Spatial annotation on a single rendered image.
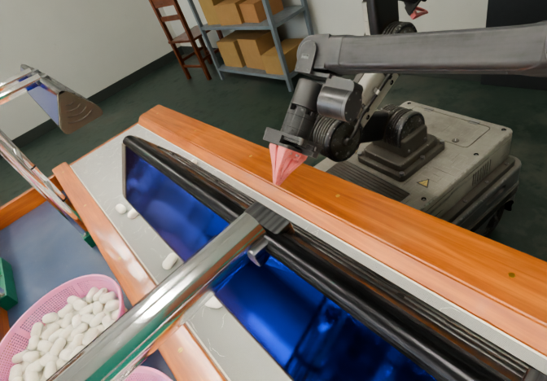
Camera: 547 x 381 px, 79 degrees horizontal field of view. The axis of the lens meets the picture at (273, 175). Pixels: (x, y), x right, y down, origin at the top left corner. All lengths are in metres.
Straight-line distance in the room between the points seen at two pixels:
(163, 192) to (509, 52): 0.44
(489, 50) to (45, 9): 4.64
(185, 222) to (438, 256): 0.43
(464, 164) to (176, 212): 1.02
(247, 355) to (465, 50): 0.54
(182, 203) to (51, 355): 0.60
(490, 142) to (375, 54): 0.77
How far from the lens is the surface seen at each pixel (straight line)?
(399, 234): 0.62
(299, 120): 0.62
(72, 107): 0.74
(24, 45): 4.81
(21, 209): 1.52
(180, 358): 0.61
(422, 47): 0.55
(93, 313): 0.83
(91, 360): 0.19
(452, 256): 0.60
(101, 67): 4.97
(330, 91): 0.60
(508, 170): 1.38
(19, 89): 0.95
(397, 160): 1.14
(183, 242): 0.28
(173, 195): 0.28
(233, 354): 0.60
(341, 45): 0.60
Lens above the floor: 1.25
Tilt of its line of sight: 37 degrees down
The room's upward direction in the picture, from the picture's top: 22 degrees counter-clockwise
